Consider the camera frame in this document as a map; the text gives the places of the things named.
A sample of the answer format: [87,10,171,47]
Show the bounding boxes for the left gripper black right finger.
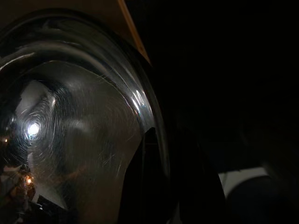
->
[177,143,228,224]

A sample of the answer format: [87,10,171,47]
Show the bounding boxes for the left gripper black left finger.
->
[121,127,174,224]

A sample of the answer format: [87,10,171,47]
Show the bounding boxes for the small steel bowl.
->
[0,8,171,224]

